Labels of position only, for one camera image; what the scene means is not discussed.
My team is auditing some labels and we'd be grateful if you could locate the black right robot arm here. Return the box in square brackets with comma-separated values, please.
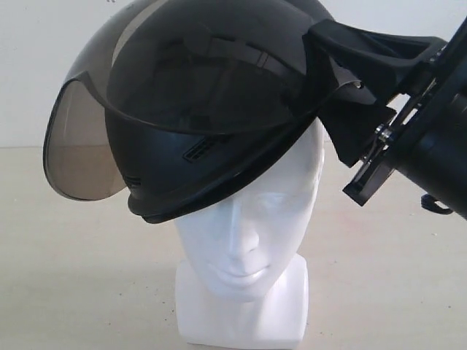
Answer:
[304, 20, 466, 216]

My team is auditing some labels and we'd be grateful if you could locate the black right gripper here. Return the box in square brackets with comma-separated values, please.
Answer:
[307, 20, 466, 207]

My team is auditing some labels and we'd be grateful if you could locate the white mannequin head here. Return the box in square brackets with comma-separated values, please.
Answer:
[175, 122, 325, 349]

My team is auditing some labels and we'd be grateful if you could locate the black helmet with tinted visor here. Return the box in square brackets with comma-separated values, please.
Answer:
[43, 1, 353, 224]

